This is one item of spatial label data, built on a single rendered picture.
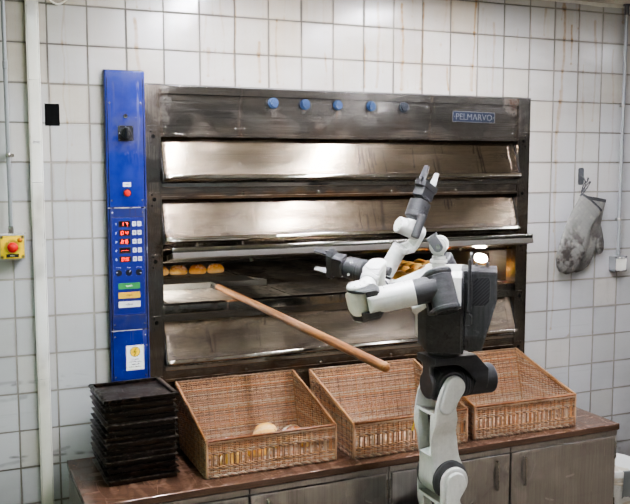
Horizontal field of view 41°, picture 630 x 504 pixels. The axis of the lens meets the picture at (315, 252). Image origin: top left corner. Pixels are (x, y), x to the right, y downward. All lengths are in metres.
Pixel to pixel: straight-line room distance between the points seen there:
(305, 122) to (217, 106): 0.41
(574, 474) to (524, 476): 0.29
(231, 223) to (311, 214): 0.38
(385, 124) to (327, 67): 0.39
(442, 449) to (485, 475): 0.67
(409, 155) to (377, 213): 0.32
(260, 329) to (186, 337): 0.34
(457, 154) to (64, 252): 1.89
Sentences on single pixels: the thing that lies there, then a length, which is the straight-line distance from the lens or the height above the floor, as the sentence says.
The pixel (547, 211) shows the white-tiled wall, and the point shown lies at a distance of 4.50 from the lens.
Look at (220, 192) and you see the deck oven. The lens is 3.67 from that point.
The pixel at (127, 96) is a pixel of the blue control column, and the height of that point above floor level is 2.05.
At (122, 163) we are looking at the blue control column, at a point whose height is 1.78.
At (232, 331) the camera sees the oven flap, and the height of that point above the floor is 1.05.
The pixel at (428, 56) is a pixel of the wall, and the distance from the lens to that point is 4.11.
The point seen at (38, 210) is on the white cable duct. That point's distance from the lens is 3.50.
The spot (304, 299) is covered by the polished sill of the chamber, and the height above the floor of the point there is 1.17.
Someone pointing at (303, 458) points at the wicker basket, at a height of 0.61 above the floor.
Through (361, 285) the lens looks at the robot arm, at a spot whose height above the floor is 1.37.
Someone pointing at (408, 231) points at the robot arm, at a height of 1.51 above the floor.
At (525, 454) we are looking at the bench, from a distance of 3.95.
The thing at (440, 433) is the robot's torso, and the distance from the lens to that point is 3.18.
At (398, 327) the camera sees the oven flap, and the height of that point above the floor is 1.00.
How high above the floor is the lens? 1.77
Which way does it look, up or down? 6 degrees down
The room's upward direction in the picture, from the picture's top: straight up
